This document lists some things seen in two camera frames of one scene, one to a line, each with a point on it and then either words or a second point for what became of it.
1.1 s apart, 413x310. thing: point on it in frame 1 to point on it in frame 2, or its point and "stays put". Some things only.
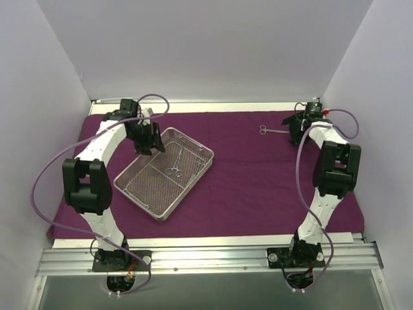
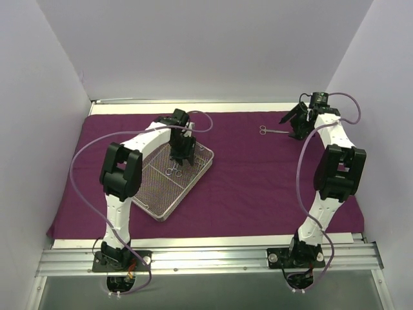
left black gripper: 147,140 to 182,152
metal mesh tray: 157,183 stays put
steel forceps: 178,172 stays put
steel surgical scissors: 264,130 stays put
